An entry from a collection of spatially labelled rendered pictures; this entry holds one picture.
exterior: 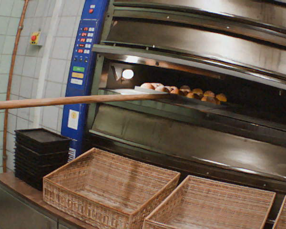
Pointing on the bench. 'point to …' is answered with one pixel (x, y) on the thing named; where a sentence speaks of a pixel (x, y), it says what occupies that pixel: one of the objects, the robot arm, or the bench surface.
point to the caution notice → (73, 123)
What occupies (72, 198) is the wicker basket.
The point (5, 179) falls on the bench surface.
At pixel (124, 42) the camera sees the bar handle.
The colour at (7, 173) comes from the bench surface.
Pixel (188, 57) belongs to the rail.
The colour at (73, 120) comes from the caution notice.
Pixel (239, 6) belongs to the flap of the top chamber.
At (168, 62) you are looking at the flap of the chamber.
